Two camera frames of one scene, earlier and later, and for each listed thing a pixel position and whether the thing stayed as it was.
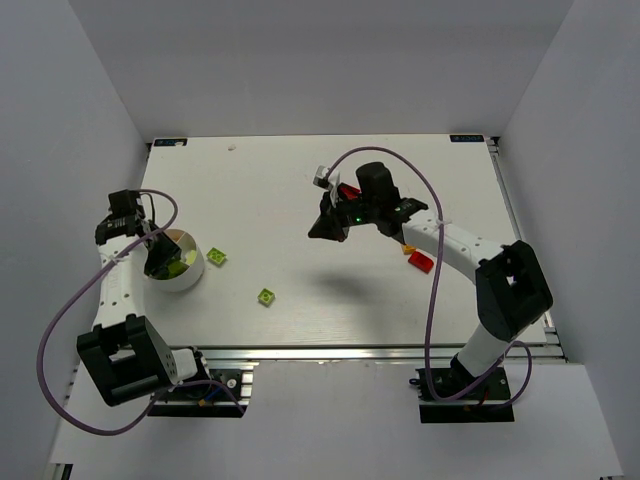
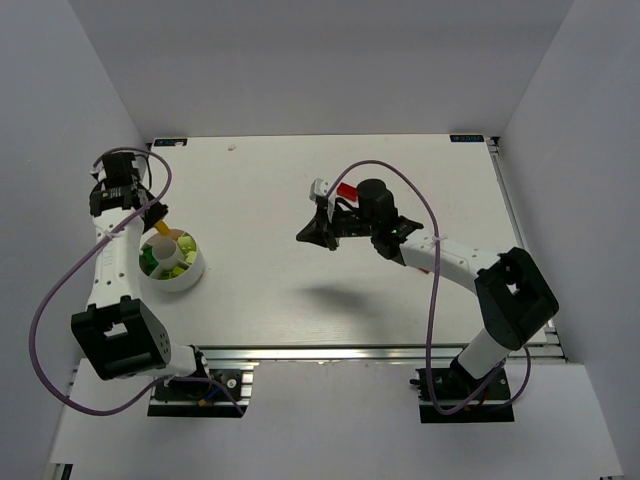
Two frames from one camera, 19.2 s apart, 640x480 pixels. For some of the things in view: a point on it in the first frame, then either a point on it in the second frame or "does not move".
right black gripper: [341, 216] -> [329, 228]
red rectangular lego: [350, 191] does not move
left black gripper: [157, 248] -> [154, 215]
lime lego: [216, 255] -> [187, 245]
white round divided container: [187, 242] does not move
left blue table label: [170, 142] does not move
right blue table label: [467, 138] does not move
